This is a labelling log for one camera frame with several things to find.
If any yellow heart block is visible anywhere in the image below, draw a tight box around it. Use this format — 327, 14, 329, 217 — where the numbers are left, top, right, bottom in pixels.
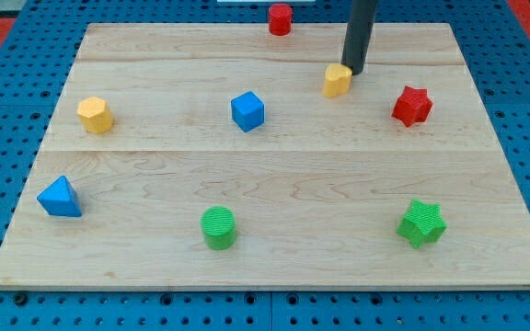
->
322, 63, 352, 98

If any light wooden board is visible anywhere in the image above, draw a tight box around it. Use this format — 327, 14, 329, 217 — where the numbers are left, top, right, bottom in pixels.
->
0, 23, 530, 291

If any red star block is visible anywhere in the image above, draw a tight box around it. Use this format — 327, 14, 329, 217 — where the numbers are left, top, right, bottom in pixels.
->
391, 86, 433, 127

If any yellow hexagon block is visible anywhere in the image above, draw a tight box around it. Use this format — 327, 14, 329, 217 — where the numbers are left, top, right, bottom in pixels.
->
77, 97, 114, 134

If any blue triangle block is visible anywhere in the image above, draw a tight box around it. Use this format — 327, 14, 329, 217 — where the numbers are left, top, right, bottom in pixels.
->
37, 176, 82, 217

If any blue cube block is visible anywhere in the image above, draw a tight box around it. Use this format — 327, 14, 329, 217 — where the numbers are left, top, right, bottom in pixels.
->
231, 91, 265, 132

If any green star block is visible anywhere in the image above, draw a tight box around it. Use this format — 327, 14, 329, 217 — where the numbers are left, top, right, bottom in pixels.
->
397, 199, 447, 249

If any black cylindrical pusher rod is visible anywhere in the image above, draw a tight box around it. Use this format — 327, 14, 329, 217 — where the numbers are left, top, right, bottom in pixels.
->
341, 0, 379, 75

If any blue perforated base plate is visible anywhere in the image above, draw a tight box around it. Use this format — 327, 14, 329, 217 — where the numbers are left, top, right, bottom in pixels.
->
0, 1, 530, 330

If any green cylinder block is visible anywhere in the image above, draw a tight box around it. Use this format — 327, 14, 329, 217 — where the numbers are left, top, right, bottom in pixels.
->
201, 206, 236, 250

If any red cylinder block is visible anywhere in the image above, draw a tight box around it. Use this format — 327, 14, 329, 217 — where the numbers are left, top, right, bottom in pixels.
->
268, 3, 293, 36

